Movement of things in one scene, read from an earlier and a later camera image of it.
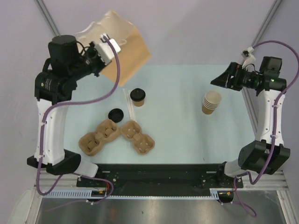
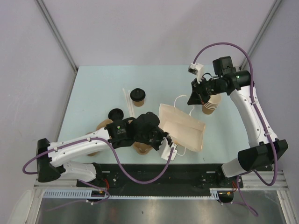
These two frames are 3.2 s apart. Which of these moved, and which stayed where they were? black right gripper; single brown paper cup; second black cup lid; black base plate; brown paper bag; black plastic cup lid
Moved: brown paper bag; black right gripper
Stayed: black plastic cup lid; single brown paper cup; black base plate; second black cup lid
